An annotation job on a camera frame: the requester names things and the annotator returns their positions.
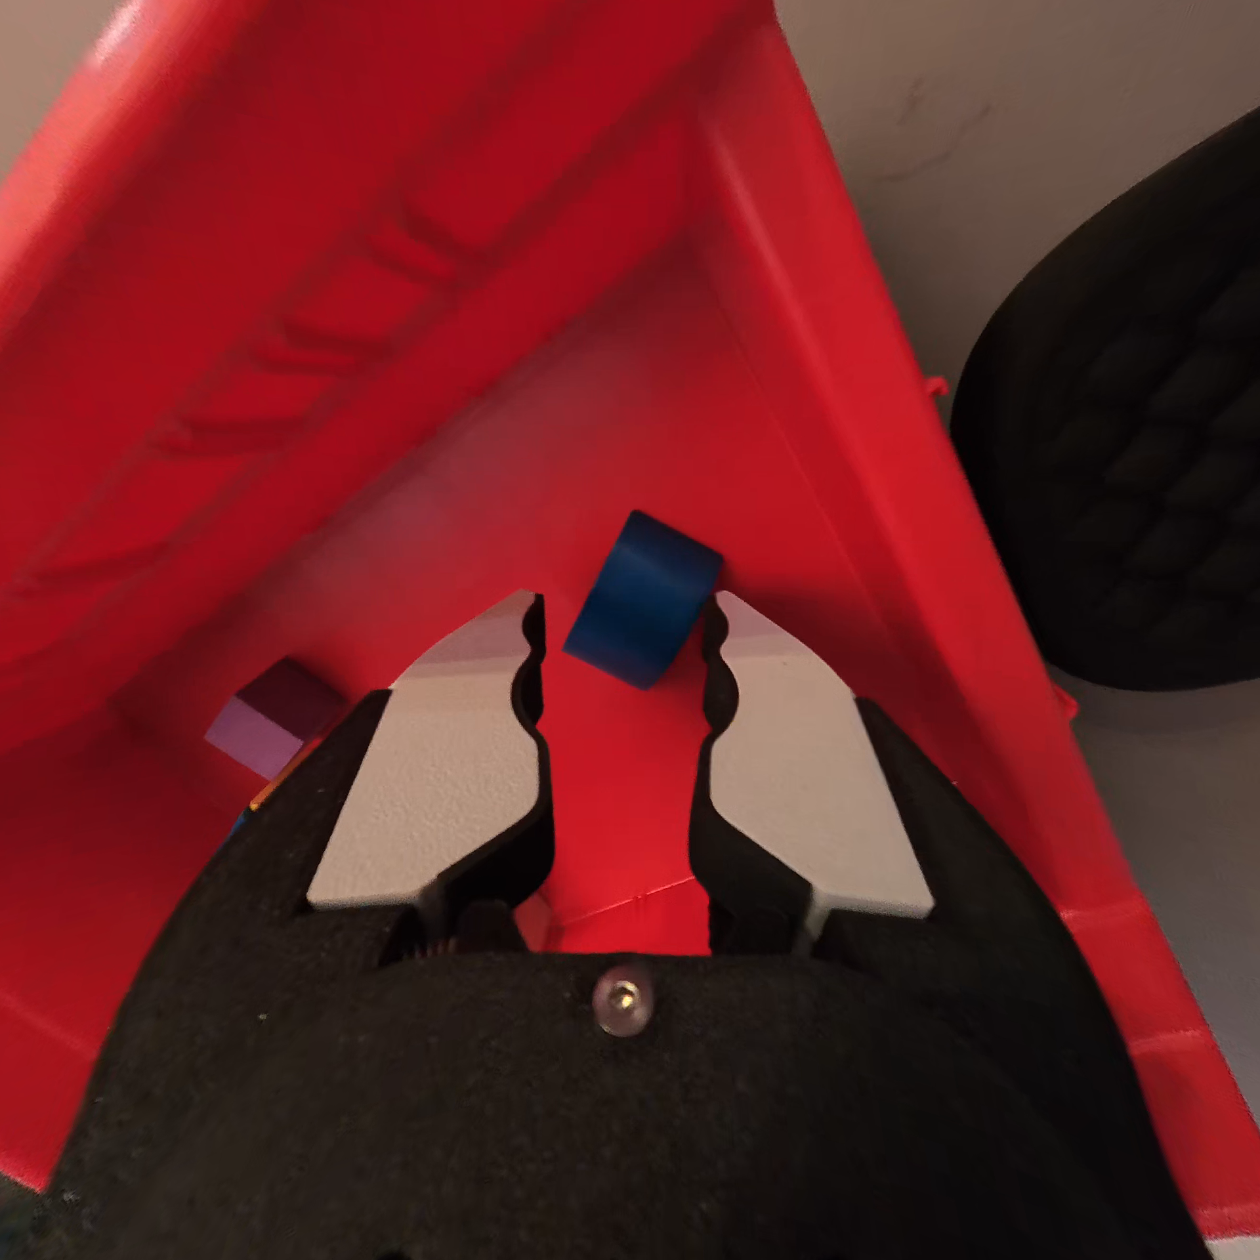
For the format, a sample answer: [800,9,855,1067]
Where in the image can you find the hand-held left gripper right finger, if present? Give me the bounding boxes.
[689,589,936,957]

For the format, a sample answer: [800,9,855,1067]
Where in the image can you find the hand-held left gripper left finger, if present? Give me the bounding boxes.
[304,592,559,953]

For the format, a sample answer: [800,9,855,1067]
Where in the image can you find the purple wooden cube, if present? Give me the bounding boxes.
[204,658,346,779]

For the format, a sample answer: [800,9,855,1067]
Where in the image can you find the blue half-cylinder block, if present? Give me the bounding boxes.
[564,510,725,689]

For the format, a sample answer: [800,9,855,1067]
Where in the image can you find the red plastic bin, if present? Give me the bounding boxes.
[0,0,1236,1240]

